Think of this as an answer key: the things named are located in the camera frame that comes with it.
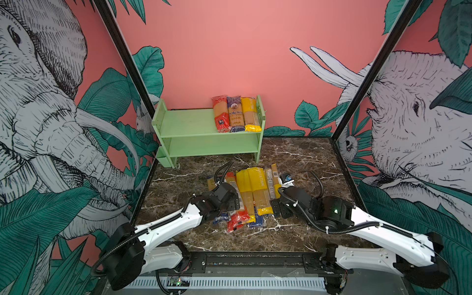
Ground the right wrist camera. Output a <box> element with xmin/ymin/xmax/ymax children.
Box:
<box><xmin>280</xmin><ymin>173</ymin><xmax>294</xmax><ymax>188</ymax></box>

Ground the yellow spaghetti pack white label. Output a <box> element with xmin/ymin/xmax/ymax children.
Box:
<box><xmin>265</xmin><ymin>163</ymin><xmax>281</xmax><ymax>200</ymax></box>

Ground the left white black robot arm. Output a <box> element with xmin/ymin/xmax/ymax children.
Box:
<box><xmin>90</xmin><ymin>183</ymin><xmax>240</xmax><ymax>291</ymax></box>

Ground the green wooden two-tier shelf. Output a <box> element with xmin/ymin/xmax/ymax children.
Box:
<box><xmin>152</xmin><ymin>96</ymin><xmax>266</xmax><ymax>168</ymax></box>

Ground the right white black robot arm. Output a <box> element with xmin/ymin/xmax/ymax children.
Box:
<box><xmin>278</xmin><ymin>186</ymin><xmax>451</xmax><ymax>289</ymax></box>

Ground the yellow spaghetti pack top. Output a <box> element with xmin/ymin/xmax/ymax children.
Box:
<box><xmin>241</xmin><ymin>97</ymin><xmax>262</xmax><ymax>132</ymax></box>

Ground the red spaghetti pack white label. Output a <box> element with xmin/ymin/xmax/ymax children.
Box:
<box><xmin>225</xmin><ymin>172</ymin><xmax>251</xmax><ymax>233</ymax></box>

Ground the blue Ankara spaghetti pack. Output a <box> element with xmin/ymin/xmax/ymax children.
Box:
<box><xmin>227</xmin><ymin>96</ymin><xmax>245</xmax><ymax>133</ymax></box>

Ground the white perforated strip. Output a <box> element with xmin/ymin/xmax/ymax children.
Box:
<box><xmin>127</xmin><ymin>277</ymin><xmax>326</xmax><ymax>291</ymax></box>

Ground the yellow spaghetti pack barcode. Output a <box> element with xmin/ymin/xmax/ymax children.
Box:
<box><xmin>236</xmin><ymin>169</ymin><xmax>256</xmax><ymax>223</ymax></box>

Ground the blue yellow spaghetti pack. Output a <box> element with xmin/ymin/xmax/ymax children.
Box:
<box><xmin>207</xmin><ymin>177</ymin><xmax>231</xmax><ymax>225</ymax></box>

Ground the right black frame post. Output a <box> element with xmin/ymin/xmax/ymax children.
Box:
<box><xmin>331</xmin><ymin>0</ymin><xmax>422</xmax><ymax>141</ymax></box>

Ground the blue spaghetti pack underneath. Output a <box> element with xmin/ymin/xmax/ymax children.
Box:
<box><xmin>248</xmin><ymin>216</ymin><xmax>265</xmax><ymax>229</ymax></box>

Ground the red yellow spaghetti pack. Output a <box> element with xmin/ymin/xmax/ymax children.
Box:
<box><xmin>211</xmin><ymin>95</ymin><xmax>231</xmax><ymax>133</ymax></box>

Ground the yellow Pastatime spaghetti pack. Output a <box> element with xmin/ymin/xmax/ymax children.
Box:
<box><xmin>247</xmin><ymin>167</ymin><xmax>274</xmax><ymax>216</ymax></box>

